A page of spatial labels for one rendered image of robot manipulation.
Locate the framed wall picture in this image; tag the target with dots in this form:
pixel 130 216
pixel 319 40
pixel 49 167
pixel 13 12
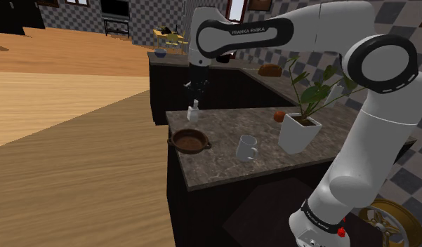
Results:
pixel 260 4

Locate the brown bread loaf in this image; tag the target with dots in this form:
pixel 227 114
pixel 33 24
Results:
pixel 270 70

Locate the white upright box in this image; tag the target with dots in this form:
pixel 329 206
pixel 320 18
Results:
pixel 334 95

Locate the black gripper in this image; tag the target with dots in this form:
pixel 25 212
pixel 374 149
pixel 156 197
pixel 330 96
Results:
pixel 199 76

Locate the window with red frame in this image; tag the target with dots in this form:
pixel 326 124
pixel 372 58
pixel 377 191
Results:
pixel 236 9

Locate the black shelf stand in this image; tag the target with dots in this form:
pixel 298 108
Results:
pixel 115 17

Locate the green plant in white pot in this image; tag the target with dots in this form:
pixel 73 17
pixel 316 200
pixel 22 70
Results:
pixel 296 135

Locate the yellow table with items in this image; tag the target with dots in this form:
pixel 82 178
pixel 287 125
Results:
pixel 171 37

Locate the black pot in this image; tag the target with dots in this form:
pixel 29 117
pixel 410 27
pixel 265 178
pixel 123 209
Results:
pixel 223 58

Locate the gold wheel rim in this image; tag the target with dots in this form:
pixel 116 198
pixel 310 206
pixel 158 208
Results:
pixel 395 222

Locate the blue bowl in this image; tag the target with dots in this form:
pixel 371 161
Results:
pixel 160 53

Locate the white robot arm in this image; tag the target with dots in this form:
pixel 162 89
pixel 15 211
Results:
pixel 364 143

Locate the red tomato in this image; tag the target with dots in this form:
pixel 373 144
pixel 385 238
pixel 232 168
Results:
pixel 279 116

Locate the white dispenser bottle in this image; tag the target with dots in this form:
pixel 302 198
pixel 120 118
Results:
pixel 193 113

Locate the dark robot stand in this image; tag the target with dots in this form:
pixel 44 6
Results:
pixel 265 212

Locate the white mug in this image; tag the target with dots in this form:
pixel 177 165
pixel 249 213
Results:
pixel 245 147

